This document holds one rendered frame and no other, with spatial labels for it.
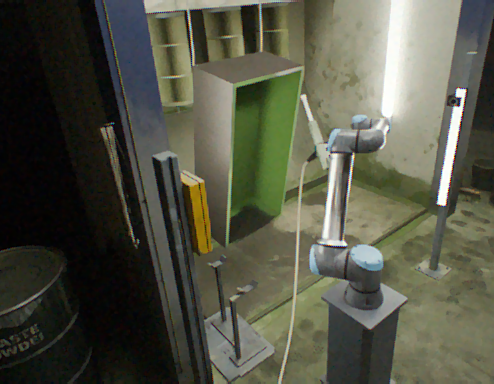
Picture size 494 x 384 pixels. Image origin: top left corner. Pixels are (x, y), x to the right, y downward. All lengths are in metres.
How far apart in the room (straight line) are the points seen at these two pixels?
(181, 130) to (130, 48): 2.29
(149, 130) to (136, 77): 0.21
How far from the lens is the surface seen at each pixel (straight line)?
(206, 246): 1.29
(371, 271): 1.93
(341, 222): 1.96
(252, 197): 3.29
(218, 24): 3.63
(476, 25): 3.71
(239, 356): 1.61
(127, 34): 1.59
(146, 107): 1.64
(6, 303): 2.16
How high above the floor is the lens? 2.03
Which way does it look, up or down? 27 degrees down
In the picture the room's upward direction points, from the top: 4 degrees counter-clockwise
